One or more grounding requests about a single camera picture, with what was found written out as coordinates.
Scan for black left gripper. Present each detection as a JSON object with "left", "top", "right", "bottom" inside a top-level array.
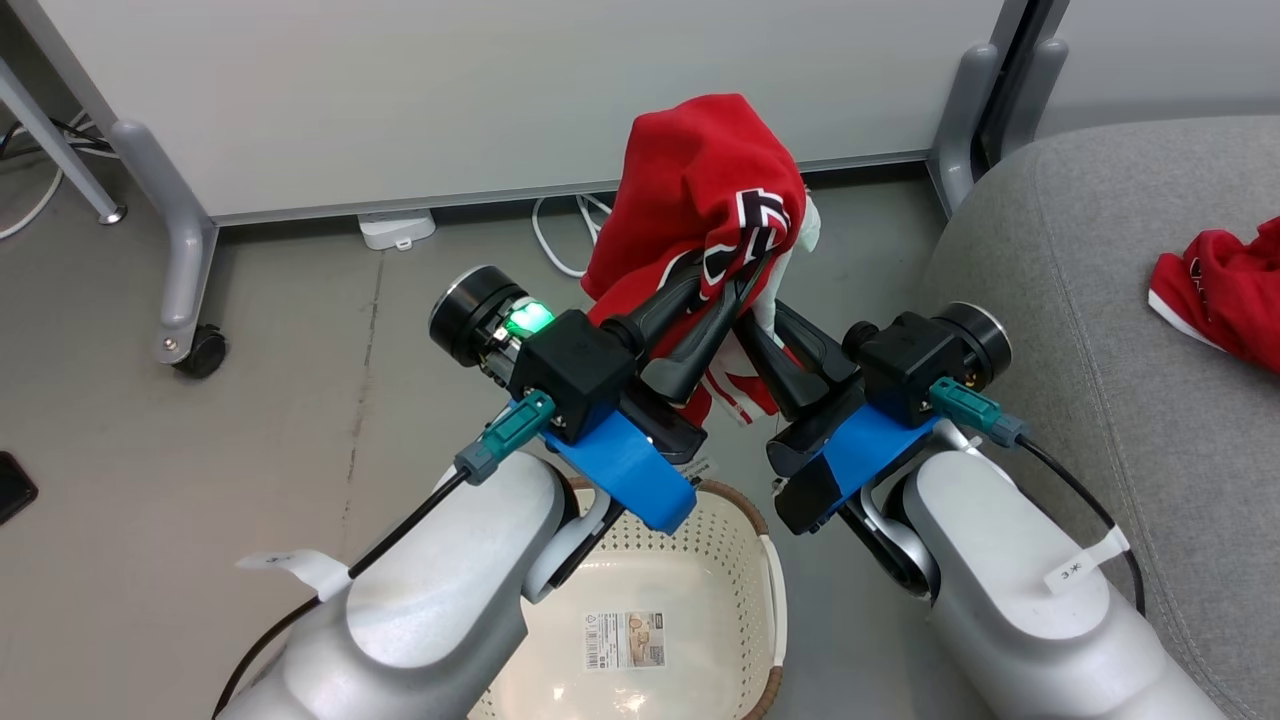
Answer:
[{"left": 429, "top": 254, "right": 777, "bottom": 468}]

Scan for grey foot of narrow partition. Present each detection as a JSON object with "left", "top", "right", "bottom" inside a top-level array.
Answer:
[{"left": 999, "top": 37, "right": 1070, "bottom": 163}]

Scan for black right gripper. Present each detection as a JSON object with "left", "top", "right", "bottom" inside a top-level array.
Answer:
[{"left": 734, "top": 299, "right": 1014, "bottom": 537}]

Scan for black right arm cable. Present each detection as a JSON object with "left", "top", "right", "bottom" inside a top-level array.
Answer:
[{"left": 927, "top": 376, "right": 1149, "bottom": 619}]

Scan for grey partition foot without caster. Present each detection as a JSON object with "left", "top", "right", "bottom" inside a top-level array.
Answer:
[{"left": 927, "top": 41, "right": 1002, "bottom": 217}]

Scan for grey partition foot with caster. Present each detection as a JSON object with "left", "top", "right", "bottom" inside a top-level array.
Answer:
[{"left": 108, "top": 118, "right": 230, "bottom": 380}]

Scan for white power strip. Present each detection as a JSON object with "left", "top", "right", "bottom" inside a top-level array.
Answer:
[{"left": 357, "top": 207, "right": 438, "bottom": 252}]

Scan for cream perforated laundry basket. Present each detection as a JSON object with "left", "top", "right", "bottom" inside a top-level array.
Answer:
[{"left": 468, "top": 477, "right": 789, "bottom": 720}]

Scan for white printed cable tag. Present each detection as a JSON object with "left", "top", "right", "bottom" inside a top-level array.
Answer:
[{"left": 1043, "top": 526, "right": 1132, "bottom": 598}]

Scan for red cloth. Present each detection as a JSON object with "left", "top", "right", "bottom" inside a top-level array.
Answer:
[{"left": 1147, "top": 214, "right": 1280, "bottom": 377}]

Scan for black floor cables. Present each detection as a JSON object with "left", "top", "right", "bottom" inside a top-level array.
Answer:
[{"left": 0, "top": 112, "right": 113, "bottom": 163}]

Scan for large white partition panel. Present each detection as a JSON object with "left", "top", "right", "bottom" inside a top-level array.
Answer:
[{"left": 38, "top": 0, "right": 1004, "bottom": 227}]

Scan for blue left camera bracket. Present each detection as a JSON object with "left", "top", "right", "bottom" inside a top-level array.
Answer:
[{"left": 542, "top": 409, "right": 699, "bottom": 535}]

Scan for red jersey with striped trim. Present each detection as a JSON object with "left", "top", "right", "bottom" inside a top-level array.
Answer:
[{"left": 579, "top": 92, "right": 834, "bottom": 427}]

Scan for flat black floor object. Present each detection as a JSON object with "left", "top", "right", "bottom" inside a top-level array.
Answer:
[{"left": 0, "top": 451, "right": 40, "bottom": 526}]

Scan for coiled white cable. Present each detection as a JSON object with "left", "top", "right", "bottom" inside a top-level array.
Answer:
[{"left": 529, "top": 191, "right": 614, "bottom": 280}]

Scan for barcode sticker label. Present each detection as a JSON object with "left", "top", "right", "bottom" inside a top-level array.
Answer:
[{"left": 582, "top": 611, "right": 667, "bottom": 672}]

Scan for blue right camera bracket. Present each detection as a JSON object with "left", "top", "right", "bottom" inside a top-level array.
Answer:
[{"left": 821, "top": 401, "right": 944, "bottom": 504}]

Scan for grey fabric sofa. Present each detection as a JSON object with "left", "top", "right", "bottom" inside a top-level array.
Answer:
[{"left": 914, "top": 114, "right": 1280, "bottom": 720}]

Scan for thin white floor cable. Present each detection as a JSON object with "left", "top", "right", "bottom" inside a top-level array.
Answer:
[{"left": 0, "top": 168, "right": 67, "bottom": 242}]

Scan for blue camera bracket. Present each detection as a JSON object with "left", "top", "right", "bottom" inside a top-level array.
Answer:
[
  {"left": 542, "top": 409, "right": 699, "bottom": 535},
  {"left": 821, "top": 401, "right": 944, "bottom": 504}
]

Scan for grey metal table leg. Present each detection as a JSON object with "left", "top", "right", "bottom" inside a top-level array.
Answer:
[{"left": 0, "top": 54, "right": 128, "bottom": 227}]

